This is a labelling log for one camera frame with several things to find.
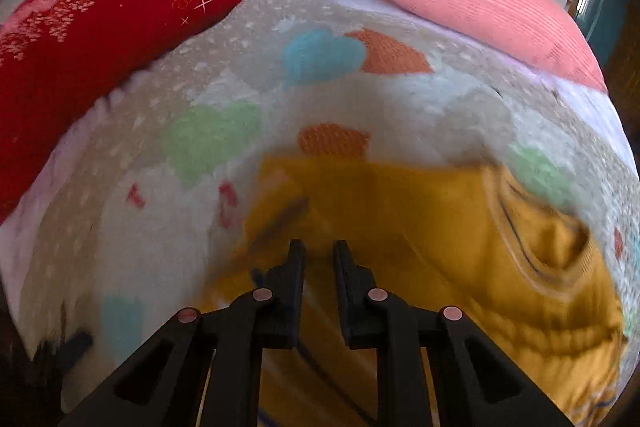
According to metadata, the brown wooden door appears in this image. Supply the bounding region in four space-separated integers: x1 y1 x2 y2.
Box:
566 0 640 134

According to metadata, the pink pillow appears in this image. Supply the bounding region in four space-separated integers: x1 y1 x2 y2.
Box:
390 0 608 93

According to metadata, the red floral quilt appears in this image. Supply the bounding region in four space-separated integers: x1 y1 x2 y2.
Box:
1 0 242 215

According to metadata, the patterned quilted bedspread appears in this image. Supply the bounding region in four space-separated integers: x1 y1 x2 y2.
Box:
15 0 639 407

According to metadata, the yellow striped knit sweater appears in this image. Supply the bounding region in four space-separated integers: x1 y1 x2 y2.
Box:
201 156 626 426

